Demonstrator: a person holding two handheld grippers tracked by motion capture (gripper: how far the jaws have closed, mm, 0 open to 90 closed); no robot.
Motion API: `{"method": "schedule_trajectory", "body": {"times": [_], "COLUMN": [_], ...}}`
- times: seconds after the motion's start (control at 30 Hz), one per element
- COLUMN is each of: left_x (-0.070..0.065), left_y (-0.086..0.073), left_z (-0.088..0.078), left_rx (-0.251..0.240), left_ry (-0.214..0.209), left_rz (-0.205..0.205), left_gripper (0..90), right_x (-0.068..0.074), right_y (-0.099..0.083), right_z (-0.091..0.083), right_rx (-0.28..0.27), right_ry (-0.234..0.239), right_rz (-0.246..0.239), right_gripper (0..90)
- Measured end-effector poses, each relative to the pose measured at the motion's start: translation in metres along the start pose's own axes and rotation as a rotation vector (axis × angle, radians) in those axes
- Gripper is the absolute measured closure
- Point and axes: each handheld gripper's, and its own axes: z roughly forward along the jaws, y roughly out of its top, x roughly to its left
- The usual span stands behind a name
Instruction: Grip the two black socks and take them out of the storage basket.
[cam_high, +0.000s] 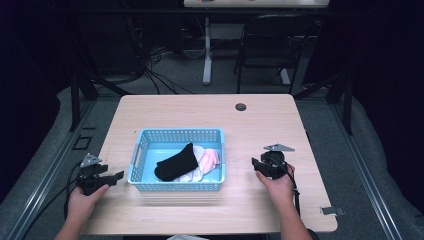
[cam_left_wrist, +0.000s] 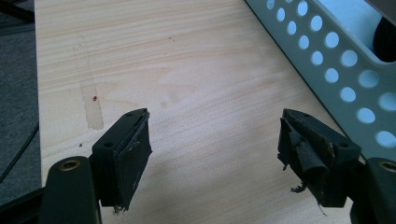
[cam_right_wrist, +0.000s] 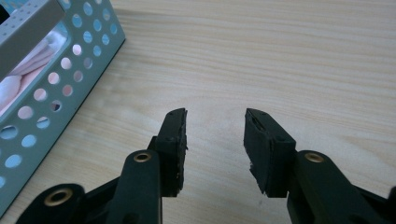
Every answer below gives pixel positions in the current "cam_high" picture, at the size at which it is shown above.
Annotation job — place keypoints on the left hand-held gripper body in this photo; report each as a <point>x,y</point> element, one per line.
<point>89,180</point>

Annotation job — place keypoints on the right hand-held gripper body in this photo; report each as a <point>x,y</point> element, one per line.
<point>274,164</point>

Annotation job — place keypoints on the person's left hand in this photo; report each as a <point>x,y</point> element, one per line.
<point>80,204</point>

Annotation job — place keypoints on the person's right hand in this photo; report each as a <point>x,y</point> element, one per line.
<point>278,191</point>

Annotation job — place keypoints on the blue plastic basket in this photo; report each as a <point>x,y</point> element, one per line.
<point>146,153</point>

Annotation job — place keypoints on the pink sock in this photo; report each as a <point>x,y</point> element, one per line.
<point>210,160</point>

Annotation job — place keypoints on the round table grommet hole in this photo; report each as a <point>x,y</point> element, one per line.
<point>240,107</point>

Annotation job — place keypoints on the white sock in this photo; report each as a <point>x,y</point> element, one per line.
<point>196,173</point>

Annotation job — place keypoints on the black sock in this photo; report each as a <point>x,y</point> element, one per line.
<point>176,164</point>

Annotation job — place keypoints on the black metal stand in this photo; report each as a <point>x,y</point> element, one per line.
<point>76,100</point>
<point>346,100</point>

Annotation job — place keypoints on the person's light clothing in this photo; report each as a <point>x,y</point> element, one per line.
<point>183,237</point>

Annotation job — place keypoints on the black folding chair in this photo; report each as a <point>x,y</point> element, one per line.
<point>271,50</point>

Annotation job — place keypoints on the white-legged desk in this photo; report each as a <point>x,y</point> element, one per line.
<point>207,50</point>

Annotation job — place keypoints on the black floor socket frame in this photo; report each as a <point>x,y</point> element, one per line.
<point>82,142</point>

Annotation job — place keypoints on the grey metal bracket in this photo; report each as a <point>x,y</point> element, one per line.
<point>331,211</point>

